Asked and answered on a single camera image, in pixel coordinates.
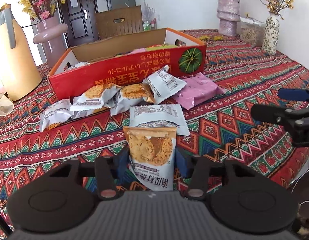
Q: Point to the white oat snack packet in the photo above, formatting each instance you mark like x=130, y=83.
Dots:
x=95, y=97

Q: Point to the textured pink vase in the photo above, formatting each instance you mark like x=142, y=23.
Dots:
x=228, y=13

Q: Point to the floral white vase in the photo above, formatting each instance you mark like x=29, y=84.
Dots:
x=271, y=34

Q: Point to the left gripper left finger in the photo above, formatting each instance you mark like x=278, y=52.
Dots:
x=107, y=170

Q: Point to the wooden chair back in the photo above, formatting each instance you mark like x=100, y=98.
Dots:
x=119, y=21

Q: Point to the oat snack packet back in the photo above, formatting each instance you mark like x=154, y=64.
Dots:
x=163, y=84

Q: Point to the dark entrance door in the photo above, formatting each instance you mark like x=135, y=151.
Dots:
x=79, y=15

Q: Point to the red cardboard snack box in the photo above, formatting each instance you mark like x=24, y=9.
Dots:
x=108, y=61

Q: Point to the oat crisp snack packet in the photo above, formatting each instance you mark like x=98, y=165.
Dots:
x=152, y=155

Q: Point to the fallen yellow petals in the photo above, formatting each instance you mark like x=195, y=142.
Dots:
x=206, y=38

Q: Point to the yellow thermos jug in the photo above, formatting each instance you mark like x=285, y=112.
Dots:
x=18, y=71

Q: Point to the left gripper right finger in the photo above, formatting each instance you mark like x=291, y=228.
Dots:
x=198, y=170

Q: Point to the pink glass vase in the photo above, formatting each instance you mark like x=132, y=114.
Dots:
x=50, y=36

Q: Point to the patterned red tablecloth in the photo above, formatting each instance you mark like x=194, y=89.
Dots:
x=222, y=132

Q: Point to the crumpled paper cup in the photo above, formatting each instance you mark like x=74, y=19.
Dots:
x=6, y=105

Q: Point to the pink snack packet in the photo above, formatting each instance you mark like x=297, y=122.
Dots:
x=141, y=50
x=198, y=89

